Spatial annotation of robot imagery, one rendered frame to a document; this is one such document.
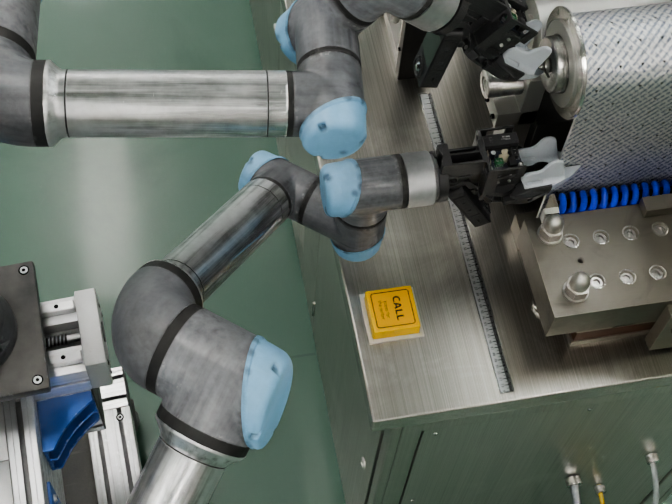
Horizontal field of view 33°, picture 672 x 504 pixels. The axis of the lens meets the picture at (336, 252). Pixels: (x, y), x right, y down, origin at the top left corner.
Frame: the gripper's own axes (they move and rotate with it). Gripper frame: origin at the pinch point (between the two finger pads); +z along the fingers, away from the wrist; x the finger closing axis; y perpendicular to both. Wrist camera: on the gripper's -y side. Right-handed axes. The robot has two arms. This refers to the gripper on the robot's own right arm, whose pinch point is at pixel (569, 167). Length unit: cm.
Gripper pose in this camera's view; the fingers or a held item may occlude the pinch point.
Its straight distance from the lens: 164.4
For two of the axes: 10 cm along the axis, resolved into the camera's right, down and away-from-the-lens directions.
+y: 0.5, -5.0, -8.7
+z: 9.8, -1.3, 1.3
